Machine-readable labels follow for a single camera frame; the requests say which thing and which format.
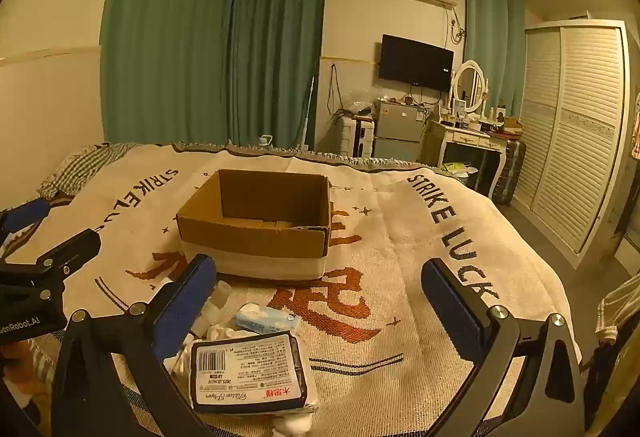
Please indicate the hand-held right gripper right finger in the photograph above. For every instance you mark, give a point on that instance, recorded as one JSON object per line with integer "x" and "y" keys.
{"x": 450, "y": 312}

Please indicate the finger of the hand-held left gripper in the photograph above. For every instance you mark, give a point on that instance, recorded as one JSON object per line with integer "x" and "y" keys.
{"x": 31, "y": 211}
{"x": 70, "y": 244}

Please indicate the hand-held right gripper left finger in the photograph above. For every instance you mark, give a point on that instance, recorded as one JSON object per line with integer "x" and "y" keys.
{"x": 187, "y": 297}

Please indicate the brown cardboard box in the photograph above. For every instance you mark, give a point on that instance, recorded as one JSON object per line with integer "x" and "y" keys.
{"x": 250, "y": 247}

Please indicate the light blue tissue pack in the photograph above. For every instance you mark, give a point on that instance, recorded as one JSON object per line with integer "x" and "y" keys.
{"x": 265, "y": 319}

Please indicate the black tissue paper pack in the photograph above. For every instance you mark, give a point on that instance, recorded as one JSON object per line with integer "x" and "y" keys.
{"x": 250, "y": 367}

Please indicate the person's left hand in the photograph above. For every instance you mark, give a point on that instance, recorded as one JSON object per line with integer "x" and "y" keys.
{"x": 15, "y": 379}

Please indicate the cream printed blanket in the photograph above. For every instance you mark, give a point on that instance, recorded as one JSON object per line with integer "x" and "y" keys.
{"x": 400, "y": 267}

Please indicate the plaid bed sheet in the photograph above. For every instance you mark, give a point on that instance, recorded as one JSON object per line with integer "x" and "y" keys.
{"x": 85, "y": 167}

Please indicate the yellow green bag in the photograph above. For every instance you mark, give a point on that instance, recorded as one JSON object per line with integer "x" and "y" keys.
{"x": 454, "y": 167}

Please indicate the dark suitcase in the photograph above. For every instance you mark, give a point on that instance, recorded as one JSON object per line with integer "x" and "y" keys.
{"x": 512, "y": 167}

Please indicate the light striped cloth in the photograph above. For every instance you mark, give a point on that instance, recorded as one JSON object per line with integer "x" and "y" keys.
{"x": 615, "y": 312}

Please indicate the clear water jug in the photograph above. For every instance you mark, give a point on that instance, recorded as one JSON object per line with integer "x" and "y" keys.
{"x": 265, "y": 140}

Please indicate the white vanity table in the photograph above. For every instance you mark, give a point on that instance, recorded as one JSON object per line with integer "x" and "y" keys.
{"x": 470, "y": 137}

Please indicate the silver mini fridge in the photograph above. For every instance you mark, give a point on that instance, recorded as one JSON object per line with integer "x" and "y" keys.
{"x": 397, "y": 122}

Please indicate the white suitcase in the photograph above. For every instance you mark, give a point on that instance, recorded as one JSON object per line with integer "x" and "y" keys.
{"x": 357, "y": 137}

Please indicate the small brown box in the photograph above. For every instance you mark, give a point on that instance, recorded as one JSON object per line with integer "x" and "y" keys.
{"x": 511, "y": 123}

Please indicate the white mop pole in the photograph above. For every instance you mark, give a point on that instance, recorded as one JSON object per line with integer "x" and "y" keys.
{"x": 307, "y": 122}

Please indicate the wide green curtain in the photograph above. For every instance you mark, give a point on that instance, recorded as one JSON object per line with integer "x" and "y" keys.
{"x": 165, "y": 42}

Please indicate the white louvered wardrobe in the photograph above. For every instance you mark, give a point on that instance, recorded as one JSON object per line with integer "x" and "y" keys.
{"x": 575, "y": 127}

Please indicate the clear plastic bag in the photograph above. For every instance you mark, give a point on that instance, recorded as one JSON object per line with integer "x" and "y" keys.
{"x": 360, "y": 103}

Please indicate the white oval mirror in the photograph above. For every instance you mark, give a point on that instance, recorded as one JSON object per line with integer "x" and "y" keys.
{"x": 470, "y": 84}

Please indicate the green corner curtain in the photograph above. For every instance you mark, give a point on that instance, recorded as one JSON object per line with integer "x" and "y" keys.
{"x": 275, "y": 57}

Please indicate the narrow green curtain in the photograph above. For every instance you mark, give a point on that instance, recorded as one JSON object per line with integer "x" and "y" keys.
{"x": 492, "y": 32}

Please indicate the small picture frame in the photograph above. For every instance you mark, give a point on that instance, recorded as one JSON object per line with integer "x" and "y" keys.
{"x": 459, "y": 106}

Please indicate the black wall television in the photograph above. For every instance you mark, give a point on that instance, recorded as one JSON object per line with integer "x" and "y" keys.
{"x": 415, "y": 62}

